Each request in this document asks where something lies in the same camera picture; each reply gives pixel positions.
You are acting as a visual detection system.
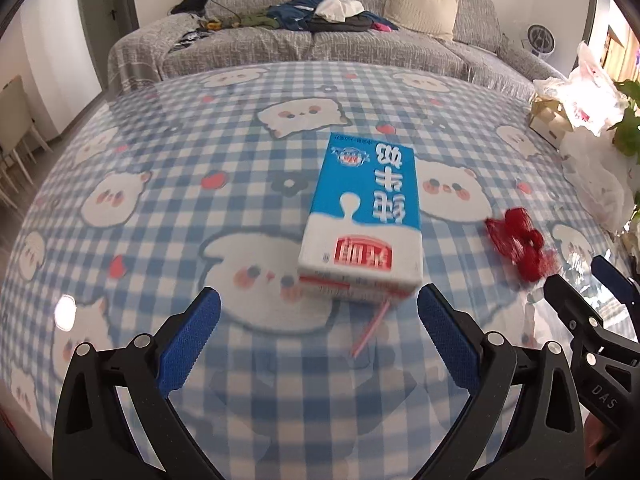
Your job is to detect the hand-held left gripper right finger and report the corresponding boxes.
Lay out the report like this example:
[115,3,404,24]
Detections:
[416,282,588,480]

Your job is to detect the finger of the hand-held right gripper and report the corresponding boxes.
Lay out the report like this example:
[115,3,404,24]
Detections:
[544,275,608,346]
[592,256,640,311]

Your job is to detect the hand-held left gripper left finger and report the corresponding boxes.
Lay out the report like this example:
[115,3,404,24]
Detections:
[52,286,223,480]

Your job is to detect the blue white milk carton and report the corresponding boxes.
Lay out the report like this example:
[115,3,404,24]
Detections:
[297,132,425,303]

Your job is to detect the person's right hand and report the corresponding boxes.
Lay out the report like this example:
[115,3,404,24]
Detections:
[586,407,608,468]

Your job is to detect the pink drinking straw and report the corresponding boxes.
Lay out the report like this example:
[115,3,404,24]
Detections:
[350,300,390,359]

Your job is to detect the white plastic bag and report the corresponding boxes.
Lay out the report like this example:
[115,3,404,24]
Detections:
[560,130,636,231]

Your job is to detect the green potted plant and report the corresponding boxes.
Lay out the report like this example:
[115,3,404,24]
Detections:
[607,79,640,161]

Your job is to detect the beige tissue box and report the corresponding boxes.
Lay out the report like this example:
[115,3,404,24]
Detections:
[529,77,581,148]

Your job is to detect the clear red print plastic bag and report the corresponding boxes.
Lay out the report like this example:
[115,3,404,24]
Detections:
[565,42,630,136]

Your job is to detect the blue checked bear tablecloth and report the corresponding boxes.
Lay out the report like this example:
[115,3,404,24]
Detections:
[0,62,640,480]

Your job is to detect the white standing fan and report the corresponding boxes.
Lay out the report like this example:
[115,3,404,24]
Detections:
[525,24,557,56]

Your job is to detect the beige chair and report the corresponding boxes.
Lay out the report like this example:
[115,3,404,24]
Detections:
[0,75,53,186]

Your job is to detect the black white patterned cloth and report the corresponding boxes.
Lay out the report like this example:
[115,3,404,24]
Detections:
[170,30,206,53]

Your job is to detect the grey sofa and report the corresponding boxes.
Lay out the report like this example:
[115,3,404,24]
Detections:
[107,0,566,96]

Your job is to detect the green cloth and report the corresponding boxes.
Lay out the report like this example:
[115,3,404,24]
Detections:
[240,15,281,30]

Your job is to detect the beige pillow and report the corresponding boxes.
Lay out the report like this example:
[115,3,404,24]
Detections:
[384,0,460,42]

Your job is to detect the black clothing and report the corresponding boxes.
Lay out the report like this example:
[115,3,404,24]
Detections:
[305,12,381,33]

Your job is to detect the black bag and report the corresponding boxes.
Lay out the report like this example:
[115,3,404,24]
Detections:
[171,0,212,15]

